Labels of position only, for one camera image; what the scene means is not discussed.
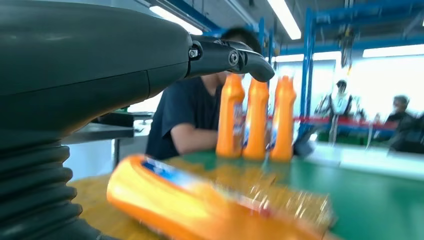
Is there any orange detergent bottle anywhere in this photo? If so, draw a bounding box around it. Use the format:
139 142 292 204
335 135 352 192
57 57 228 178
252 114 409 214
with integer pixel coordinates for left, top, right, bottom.
268 75 298 163
105 153 335 240
241 76 271 162
215 72 247 159

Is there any ceiling light tube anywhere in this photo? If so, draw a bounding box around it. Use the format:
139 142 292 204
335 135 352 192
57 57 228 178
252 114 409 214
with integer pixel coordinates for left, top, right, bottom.
266 0 302 41
149 4 204 36
274 51 342 64
362 43 424 59

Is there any yellow tape patch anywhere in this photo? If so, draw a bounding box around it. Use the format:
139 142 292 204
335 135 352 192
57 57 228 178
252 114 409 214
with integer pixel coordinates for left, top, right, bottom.
67 157 335 240

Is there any blue shelf rack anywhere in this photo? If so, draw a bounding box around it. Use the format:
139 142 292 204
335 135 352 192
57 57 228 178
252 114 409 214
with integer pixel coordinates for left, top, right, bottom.
165 0 424 147

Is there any white background humanoid robot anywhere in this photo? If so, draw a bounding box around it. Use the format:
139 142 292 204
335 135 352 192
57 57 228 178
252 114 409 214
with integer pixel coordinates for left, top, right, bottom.
314 79 365 147

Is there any white desk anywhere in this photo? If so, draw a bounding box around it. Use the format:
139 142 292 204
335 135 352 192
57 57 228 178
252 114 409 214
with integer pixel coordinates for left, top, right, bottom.
308 142 424 181

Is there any background person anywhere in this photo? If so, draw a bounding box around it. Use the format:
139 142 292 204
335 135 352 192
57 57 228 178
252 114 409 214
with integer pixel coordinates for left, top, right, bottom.
374 94 424 153

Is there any red rail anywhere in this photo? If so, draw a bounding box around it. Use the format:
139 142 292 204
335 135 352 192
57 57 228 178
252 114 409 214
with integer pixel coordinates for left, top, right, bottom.
245 114 398 132

